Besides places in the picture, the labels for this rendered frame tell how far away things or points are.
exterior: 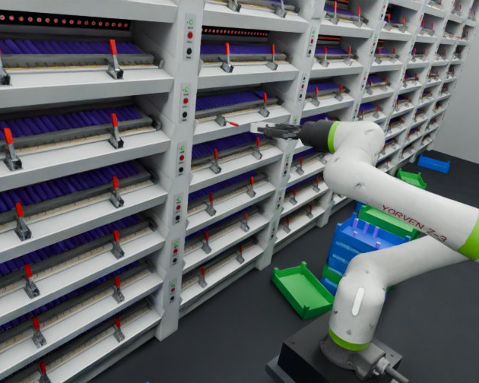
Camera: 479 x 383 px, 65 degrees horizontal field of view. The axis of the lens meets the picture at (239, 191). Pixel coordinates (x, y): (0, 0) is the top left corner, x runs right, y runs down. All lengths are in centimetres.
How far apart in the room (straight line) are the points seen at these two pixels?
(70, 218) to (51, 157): 19
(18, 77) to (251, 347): 131
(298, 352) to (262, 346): 52
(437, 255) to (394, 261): 12
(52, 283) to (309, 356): 77
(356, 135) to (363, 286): 42
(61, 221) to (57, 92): 35
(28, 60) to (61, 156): 23
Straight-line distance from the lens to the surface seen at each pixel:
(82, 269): 124
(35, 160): 101
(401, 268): 123
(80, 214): 114
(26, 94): 94
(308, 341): 127
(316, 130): 111
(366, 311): 111
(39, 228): 110
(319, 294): 206
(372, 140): 105
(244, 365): 166
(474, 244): 100
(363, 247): 188
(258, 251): 201
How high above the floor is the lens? 129
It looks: 26 degrees down
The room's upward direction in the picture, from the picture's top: 8 degrees clockwise
